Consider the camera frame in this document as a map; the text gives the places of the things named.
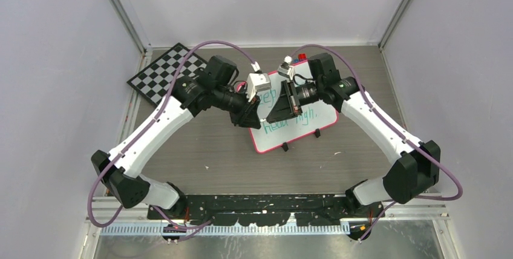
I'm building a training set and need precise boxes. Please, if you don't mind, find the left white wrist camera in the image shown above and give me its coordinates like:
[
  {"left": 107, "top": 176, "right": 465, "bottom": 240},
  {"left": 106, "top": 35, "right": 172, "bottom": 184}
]
[{"left": 246, "top": 73, "right": 272, "bottom": 102}]

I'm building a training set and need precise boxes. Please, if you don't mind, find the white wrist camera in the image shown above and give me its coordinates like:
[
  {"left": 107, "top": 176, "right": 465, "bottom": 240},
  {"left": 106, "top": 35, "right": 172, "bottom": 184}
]
[
  {"left": 246, "top": 73, "right": 272, "bottom": 102},
  {"left": 277, "top": 56, "right": 295, "bottom": 80}
]

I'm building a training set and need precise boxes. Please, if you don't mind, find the purple cable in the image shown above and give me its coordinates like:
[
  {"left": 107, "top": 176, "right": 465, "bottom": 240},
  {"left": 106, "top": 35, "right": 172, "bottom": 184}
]
[
  {"left": 289, "top": 44, "right": 463, "bottom": 243},
  {"left": 87, "top": 41, "right": 261, "bottom": 243}
]

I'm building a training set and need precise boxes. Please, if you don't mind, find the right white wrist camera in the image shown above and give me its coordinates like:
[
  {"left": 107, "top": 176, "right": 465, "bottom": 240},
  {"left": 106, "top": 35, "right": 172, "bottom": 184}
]
[{"left": 277, "top": 56, "right": 295, "bottom": 80}]

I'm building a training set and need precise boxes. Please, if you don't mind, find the slotted grey cable duct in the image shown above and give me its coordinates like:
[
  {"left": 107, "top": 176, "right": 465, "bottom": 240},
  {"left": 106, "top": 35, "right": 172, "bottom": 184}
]
[{"left": 100, "top": 222, "right": 350, "bottom": 236}]

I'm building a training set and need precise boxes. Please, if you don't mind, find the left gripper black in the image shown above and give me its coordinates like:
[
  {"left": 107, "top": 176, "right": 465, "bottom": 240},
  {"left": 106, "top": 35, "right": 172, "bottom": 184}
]
[{"left": 214, "top": 84, "right": 262, "bottom": 128}]

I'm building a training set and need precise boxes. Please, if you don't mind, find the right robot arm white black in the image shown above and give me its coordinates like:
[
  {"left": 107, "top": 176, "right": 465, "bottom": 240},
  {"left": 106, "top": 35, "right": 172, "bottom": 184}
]
[{"left": 266, "top": 53, "right": 441, "bottom": 217}]

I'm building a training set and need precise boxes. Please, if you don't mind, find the whiteboard with red frame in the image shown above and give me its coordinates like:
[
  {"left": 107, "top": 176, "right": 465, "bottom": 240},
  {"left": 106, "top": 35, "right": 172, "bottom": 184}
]
[{"left": 249, "top": 71, "right": 339, "bottom": 154}]

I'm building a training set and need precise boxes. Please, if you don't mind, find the left black whiteboard foot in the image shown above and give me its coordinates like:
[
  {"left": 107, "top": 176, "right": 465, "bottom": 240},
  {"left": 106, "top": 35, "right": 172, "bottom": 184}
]
[{"left": 281, "top": 142, "right": 289, "bottom": 152}]

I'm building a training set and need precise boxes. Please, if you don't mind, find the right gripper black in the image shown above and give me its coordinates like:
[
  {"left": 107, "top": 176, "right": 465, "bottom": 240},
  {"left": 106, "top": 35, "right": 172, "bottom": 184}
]
[{"left": 266, "top": 80, "right": 323, "bottom": 124}]

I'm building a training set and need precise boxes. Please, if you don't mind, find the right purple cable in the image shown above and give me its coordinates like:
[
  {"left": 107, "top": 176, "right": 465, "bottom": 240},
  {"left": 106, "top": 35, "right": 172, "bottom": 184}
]
[{"left": 289, "top": 44, "right": 463, "bottom": 243}]

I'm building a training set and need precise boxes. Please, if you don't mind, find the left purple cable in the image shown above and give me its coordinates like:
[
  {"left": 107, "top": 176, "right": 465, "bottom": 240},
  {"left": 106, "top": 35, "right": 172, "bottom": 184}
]
[{"left": 87, "top": 41, "right": 261, "bottom": 243}]

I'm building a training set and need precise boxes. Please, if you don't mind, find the blue red toy figure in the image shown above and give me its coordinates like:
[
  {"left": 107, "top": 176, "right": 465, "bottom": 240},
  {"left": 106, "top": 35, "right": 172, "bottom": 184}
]
[{"left": 293, "top": 53, "right": 308, "bottom": 64}]

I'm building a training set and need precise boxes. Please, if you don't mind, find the black and white chessboard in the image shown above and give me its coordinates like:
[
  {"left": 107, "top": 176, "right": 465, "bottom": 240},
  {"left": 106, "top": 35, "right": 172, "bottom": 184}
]
[{"left": 127, "top": 43, "right": 189, "bottom": 107}]

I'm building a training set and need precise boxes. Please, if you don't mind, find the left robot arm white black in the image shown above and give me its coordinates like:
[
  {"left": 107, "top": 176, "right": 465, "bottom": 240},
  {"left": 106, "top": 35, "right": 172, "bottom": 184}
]
[{"left": 91, "top": 55, "right": 270, "bottom": 219}]

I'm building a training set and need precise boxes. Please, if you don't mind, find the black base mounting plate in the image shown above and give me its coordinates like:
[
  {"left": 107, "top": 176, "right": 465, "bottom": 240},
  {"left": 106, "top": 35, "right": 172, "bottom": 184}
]
[{"left": 147, "top": 194, "right": 384, "bottom": 226}]

